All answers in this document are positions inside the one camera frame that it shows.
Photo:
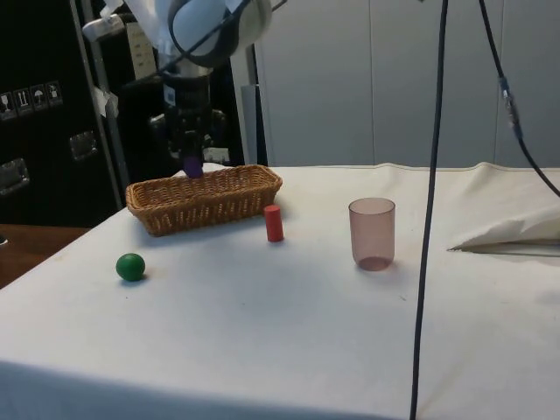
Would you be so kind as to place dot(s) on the green ball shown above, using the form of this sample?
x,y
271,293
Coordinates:
x,y
130,266

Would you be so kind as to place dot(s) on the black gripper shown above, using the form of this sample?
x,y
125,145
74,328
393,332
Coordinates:
x,y
187,94

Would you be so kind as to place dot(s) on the wicker basket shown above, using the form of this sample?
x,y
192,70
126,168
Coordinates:
x,y
197,205

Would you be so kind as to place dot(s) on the red cylinder block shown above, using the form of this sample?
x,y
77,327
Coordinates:
x,y
274,223

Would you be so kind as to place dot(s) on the purple triangular block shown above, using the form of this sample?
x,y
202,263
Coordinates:
x,y
193,166

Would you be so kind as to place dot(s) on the see-through pink cup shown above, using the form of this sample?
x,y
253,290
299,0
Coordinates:
x,y
372,236

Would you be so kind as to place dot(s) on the black cabinet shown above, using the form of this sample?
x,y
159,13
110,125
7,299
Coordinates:
x,y
44,131

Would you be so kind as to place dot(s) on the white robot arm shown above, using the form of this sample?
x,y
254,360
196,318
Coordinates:
x,y
194,17

